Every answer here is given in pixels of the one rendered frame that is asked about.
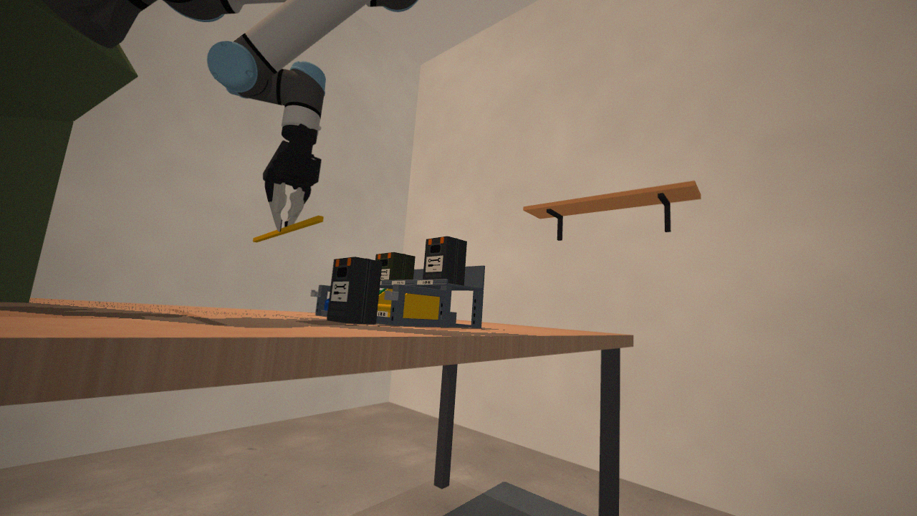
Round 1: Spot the yellow bar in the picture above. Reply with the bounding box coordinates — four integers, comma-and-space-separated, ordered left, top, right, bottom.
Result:
253, 216, 324, 242

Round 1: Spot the grey metal shelf rack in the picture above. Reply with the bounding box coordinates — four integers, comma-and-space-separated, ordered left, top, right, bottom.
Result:
310, 265, 485, 328

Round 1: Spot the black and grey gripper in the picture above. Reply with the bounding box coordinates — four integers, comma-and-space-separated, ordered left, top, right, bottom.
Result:
265, 124, 322, 231

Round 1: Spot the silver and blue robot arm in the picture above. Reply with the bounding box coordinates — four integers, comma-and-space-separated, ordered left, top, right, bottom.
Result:
42, 0, 418, 135

